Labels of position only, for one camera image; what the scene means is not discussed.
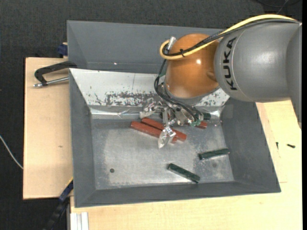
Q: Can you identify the black cylinder on white bracket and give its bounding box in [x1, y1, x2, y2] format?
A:
[194, 112, 212, 121]

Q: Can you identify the dark green flat block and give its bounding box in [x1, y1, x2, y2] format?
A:
[167, 163, 201, 184]
[198, 148, 231, 161]

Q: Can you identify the grey metal bin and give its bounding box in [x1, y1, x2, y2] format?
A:
[66, 20, 282, 208]

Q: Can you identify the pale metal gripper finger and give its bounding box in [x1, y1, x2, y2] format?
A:
[140, 102, 156, 119]
[157, 127, 177, 150]

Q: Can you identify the brown cardboard board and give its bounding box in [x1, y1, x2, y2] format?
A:
[23, 57, 74, 200]

